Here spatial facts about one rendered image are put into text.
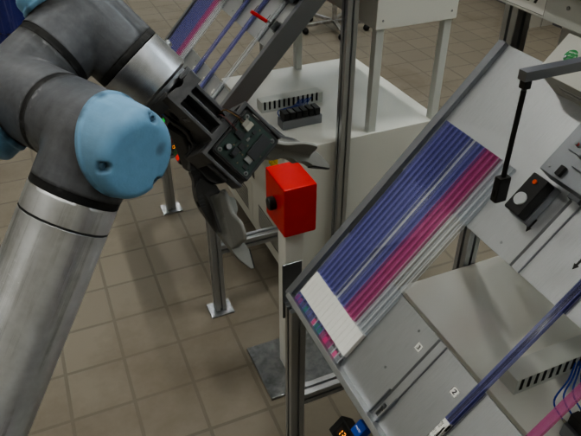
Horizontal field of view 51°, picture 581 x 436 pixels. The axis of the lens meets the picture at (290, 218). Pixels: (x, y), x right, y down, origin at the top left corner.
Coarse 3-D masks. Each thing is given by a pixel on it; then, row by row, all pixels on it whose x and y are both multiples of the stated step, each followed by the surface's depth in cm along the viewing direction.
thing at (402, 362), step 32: (384, 320) 121; (416, 320) 116; (352, 352) 123; (384, 352) 118; (416, 352) 113; (448, 352) 108; (384, 384) 115; (416, 384) 110; (448, 384) 106; (384, 416) 112; (416, 416) 108; (480, 416) 100
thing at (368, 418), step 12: (300, 312) 134; (312, 336) 129; (324, 348) 125; (336, 372) 121; (348, 384) 118; (348, 396) 117; (360, 396) 117; (360, 408) 114; (372, 420) 112; (372, 432) 110
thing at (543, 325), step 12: (576, 288) 96; (564, 300) 97; (552, 312) 97; (540, 324) 98; (528, 336) 99; (540, 336) 98; (516, 348) 99; (528, 348) 99; (504, 360) 100; (516, 360) 99; (492, 372) 100; (504, 372) 100; (480, 384) 101; (492, 384) 100; (468, 396) 102; (480, 396) 101; (456, 408) 102; (468, 408) 102; (456, 420) 102
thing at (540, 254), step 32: (512, 64) 123; (480, 96) 126; (512, 96) 120; (544, 96) 115; (480, 128) 123; (544, 128) 113; (512, 160) 115; (544, 160) 110; (512, 192) 112; (480, 224) 114; (512, 224) 110; (544, 224) 105; (576, 224) 102; (512, 256) 107; (544, 256) 103; (576, 256) 99; (544, 288) 101; (576, 320) 96
